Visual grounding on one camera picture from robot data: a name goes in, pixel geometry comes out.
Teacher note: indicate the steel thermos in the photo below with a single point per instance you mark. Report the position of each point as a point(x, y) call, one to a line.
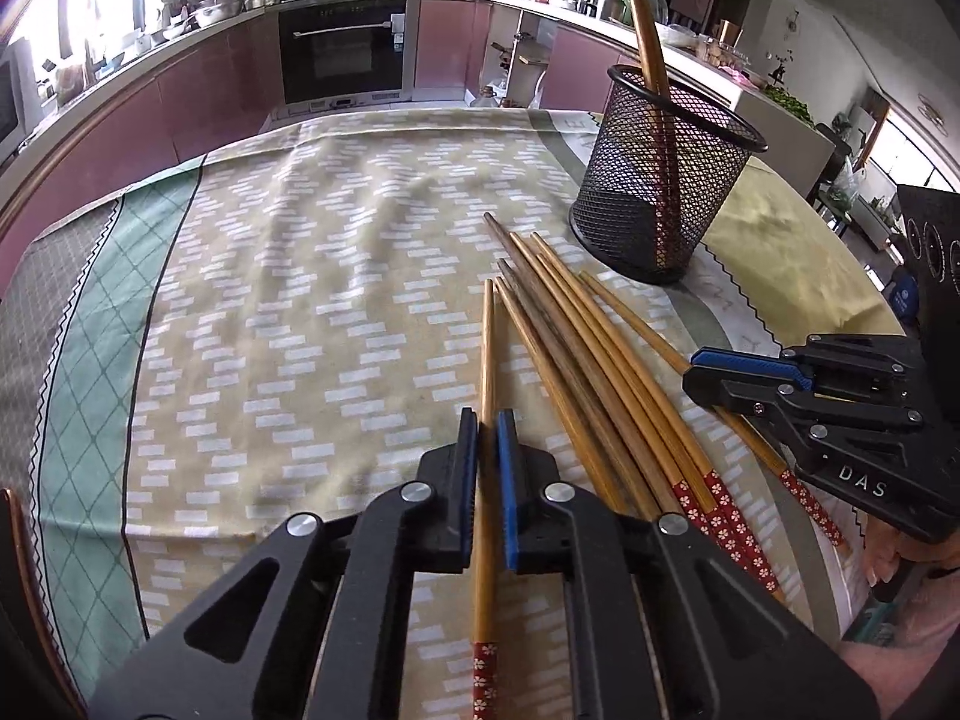
point(611, 4)

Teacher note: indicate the white microwave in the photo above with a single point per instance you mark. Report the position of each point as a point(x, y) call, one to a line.
point(11, 105)

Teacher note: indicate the kitchen window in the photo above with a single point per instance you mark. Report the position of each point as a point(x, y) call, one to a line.
point(82, 0)

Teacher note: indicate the black mesh utensil holder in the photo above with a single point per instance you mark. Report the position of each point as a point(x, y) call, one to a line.
point(637, 165)

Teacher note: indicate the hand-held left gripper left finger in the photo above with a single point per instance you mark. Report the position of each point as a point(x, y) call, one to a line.
point(469, 480)

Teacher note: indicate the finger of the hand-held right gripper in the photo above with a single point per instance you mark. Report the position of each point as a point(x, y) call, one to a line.
point(739, 392)
point(750, 366)

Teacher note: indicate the patterned beige green tablecloth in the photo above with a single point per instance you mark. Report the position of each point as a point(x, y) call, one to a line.
point(300, 277)

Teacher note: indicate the bunch of wooden chopsticks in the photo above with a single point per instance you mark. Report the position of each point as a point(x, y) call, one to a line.
point(600, 390)

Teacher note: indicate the yellow cloth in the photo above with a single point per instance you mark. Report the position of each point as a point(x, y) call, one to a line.
point(787, 255)

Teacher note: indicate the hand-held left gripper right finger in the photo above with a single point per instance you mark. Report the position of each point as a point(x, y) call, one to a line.
point(506, 487)

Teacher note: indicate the brown wooden chair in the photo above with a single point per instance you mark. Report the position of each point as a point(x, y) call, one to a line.
point(26, 577)

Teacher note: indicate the green leafy vegetables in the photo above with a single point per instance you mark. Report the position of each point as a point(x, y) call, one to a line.
point(789, 103)

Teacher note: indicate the pink base cabinets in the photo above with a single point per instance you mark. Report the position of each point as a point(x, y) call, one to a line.
point(210, 82)

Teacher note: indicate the person's right hand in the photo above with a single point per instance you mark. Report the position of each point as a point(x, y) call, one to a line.
point(879, 559)

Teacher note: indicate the person's right forearm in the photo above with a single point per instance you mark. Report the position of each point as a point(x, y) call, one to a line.
point(915, 652)

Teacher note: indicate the black built-in oven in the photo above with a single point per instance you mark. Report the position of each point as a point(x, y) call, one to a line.
point(345, 52)

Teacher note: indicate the wooden chopstick red floral end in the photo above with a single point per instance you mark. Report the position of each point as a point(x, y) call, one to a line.
point(487, 360)
point(651, 52)

